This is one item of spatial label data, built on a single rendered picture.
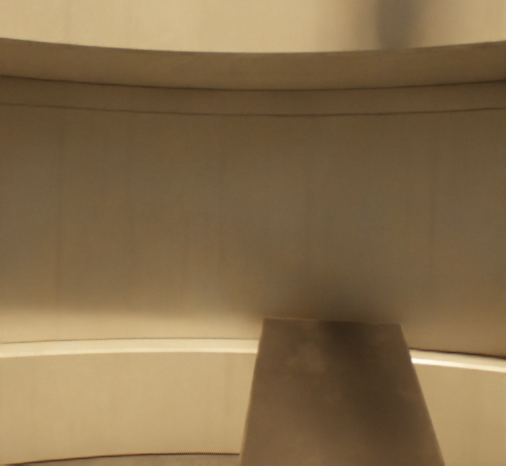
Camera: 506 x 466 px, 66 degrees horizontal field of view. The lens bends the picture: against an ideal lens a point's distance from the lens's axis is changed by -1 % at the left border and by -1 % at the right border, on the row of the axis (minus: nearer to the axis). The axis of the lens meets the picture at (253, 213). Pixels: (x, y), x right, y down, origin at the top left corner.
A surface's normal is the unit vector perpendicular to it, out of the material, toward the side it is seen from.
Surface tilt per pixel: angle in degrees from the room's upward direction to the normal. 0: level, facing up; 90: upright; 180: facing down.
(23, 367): 90
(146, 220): 90
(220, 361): 90
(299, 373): 25
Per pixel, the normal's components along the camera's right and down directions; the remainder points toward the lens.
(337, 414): -0.04, -0.91
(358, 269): -0.18, -0.01
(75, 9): 0.19, 0.00
